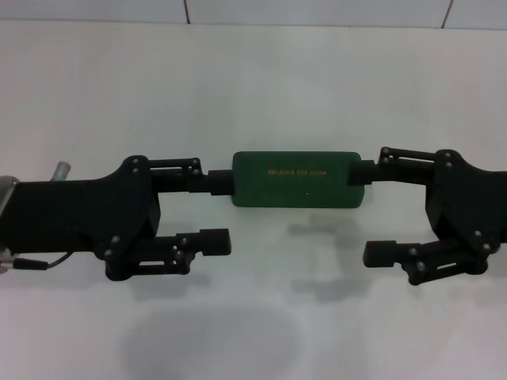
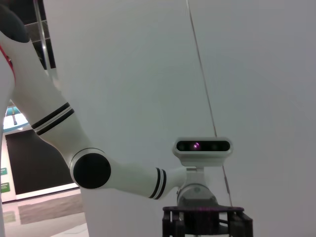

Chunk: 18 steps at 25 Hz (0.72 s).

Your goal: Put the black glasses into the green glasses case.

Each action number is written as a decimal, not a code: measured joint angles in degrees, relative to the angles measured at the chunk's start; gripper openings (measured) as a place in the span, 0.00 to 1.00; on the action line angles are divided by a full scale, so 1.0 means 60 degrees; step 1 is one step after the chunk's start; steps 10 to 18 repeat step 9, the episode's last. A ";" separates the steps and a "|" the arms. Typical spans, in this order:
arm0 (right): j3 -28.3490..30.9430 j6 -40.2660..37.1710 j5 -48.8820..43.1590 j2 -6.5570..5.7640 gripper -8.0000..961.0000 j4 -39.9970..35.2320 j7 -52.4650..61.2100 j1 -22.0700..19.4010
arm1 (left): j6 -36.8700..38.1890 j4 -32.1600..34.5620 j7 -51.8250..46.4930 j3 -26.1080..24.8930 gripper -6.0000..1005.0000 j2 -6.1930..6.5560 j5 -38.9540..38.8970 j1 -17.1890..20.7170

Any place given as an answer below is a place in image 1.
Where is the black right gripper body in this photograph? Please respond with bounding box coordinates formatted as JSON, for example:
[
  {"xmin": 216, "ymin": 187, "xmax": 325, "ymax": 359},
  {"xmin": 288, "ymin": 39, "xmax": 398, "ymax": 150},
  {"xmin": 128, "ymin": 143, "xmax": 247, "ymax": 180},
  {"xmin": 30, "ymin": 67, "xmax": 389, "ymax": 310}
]
[{"xmin": 425, "ymin": 149, "xmax": 507, "ymax": 275}]

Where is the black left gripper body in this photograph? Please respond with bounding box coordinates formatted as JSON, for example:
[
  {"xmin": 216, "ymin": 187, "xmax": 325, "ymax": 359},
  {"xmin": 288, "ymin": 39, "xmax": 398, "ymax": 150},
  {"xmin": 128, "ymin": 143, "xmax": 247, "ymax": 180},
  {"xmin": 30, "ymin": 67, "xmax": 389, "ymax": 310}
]
[{"xmin": 6, "ymin": 155, "xmax": 162, "ymax": 282}]

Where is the green glasses case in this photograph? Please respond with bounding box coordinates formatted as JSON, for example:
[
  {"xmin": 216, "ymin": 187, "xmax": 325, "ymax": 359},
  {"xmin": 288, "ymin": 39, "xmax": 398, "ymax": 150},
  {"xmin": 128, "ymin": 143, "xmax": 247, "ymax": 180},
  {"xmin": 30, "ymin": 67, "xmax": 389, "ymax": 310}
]
[{"xmin": 231, "ymin": 150, "xmax": 363, "ymax": 210}]

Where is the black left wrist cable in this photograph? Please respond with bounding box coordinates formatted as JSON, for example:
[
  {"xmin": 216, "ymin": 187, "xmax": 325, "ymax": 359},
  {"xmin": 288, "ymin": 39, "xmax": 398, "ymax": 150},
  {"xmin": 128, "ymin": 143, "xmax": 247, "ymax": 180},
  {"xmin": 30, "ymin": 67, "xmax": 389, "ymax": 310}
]
[{"xmin": 13, "ymin": 252, "xmax": 71, "ymax": 272}]

